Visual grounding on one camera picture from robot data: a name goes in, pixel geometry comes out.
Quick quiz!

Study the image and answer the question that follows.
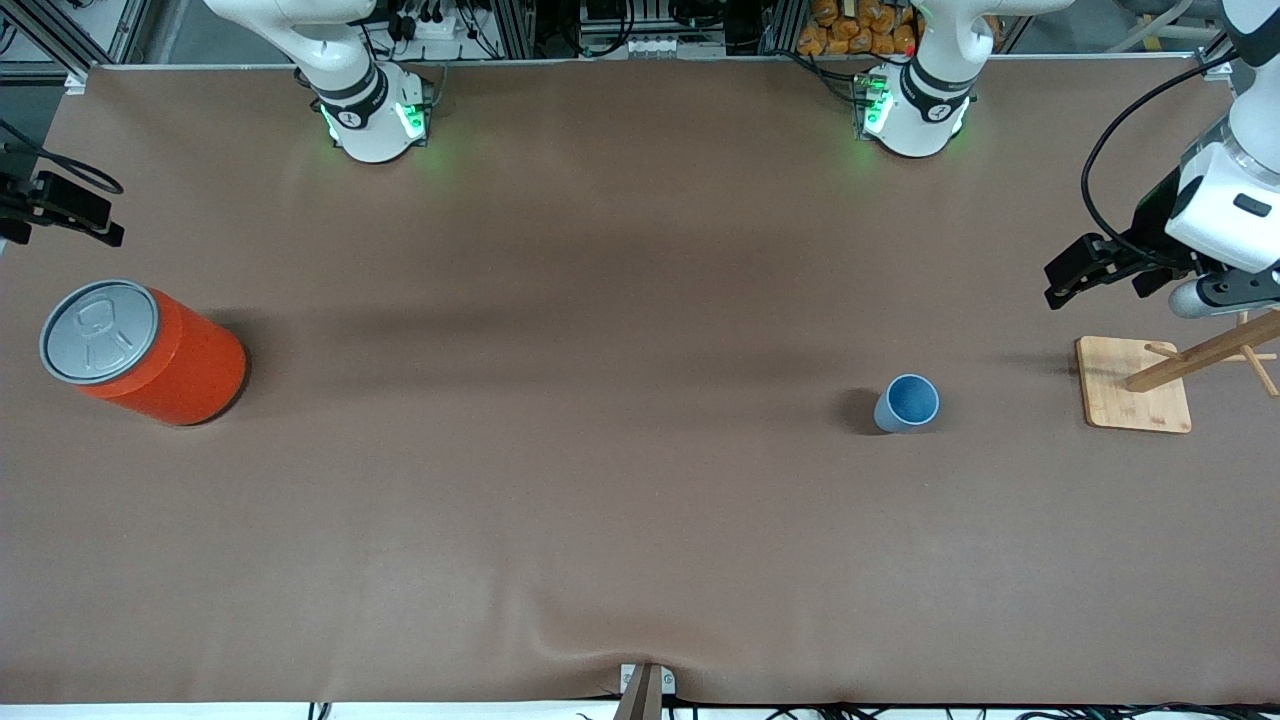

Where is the blue plastic cup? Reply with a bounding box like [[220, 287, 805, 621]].
[[873, 373, 941, 435]]

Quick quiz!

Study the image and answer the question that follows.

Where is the wooden cup rack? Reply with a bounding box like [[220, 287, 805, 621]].
[[1076, 308, 1280, 434]]

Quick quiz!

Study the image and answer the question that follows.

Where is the orange can with grey lid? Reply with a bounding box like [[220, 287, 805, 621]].
[[40, 279, 248, 427]]

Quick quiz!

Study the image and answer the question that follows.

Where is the orange snack pile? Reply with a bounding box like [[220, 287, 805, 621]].
[[797, 0, 921, 58]]

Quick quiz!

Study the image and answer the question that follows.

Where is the white power strip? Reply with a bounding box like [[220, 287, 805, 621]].
[[395, 8, 461, 41]]

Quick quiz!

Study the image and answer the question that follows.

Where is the white connector strip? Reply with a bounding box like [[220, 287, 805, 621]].
[[625, 38, 726, 59]]

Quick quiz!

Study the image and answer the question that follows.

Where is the brown table cover cloth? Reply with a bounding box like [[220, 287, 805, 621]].
[[0, 55, 1280, 706]]

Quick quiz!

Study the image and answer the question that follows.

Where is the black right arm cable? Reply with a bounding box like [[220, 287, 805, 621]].
[[0, 118, 125, 196]]

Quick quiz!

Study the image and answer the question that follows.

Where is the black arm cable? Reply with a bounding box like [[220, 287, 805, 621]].
[[1080, 55, 1237, 273], [0, 118, 125, 196]]

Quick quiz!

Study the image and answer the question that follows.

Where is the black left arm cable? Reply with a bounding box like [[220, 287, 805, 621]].
[[1080, 55, 1237, 273]]

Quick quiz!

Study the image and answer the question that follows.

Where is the aluminium frame post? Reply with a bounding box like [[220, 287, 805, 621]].
[[762, 0, 806, 56], [488, 0, 536, 59]]

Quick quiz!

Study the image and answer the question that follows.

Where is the grey metal camera bracket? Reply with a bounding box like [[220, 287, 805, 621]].
[[612, 662, 676, 720]]

